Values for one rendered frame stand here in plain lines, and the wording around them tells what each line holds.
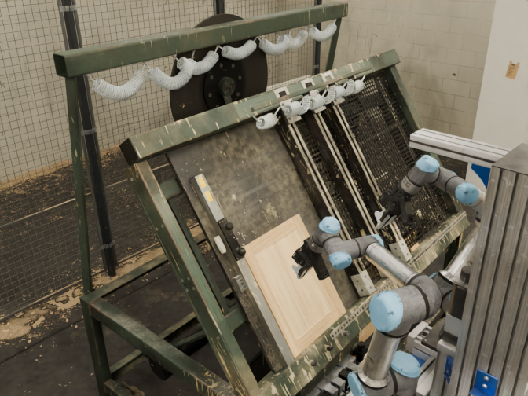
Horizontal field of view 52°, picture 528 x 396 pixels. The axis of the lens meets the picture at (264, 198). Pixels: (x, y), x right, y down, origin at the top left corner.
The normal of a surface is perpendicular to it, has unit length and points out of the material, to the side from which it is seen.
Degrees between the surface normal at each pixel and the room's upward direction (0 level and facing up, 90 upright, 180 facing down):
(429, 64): 90
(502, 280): 90
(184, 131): 56
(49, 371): 0
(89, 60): 90
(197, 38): 90
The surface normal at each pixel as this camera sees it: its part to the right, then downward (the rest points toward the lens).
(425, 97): -0.68, 0.34
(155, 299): -0.01, -0.89
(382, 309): -0.91, 0.07
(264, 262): 0.62, -0.27
